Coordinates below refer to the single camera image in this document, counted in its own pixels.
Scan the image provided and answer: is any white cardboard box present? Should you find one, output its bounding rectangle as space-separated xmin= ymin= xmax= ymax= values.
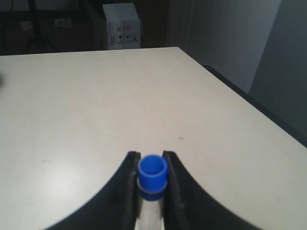
xmin=103 ymin=2 xmax=141 ymax=50

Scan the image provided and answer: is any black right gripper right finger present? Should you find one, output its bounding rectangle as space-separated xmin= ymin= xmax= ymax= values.
xmin=163 ymin=151 xmax=258 ymax=230

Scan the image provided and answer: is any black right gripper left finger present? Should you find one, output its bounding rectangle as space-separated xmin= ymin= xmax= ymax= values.
xmin=48 ymin=151 xmax=141 ymax=230

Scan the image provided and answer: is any blue-capped tube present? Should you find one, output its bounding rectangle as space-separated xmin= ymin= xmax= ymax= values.
xmin=135 ymin=155 xmax=168 ymax=230

